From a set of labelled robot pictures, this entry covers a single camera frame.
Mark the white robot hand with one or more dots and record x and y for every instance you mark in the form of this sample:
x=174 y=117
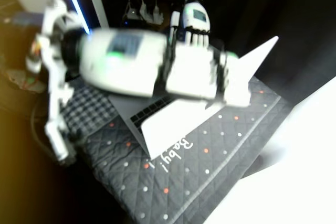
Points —
x=123 y=64
x=195 y=22

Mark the silver laptop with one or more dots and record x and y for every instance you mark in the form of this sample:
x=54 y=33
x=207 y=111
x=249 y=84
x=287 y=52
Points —
x=168 y=127

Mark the white power strip with plugs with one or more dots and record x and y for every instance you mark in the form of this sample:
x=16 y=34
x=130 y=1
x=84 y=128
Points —
x=147 y=11

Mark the glowing white light strip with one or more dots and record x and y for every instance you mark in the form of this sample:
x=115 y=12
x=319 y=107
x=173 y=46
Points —
x=74 y=1

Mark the grey quilt with checked border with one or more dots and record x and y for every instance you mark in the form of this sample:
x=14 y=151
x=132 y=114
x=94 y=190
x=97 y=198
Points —
x=183 y=182

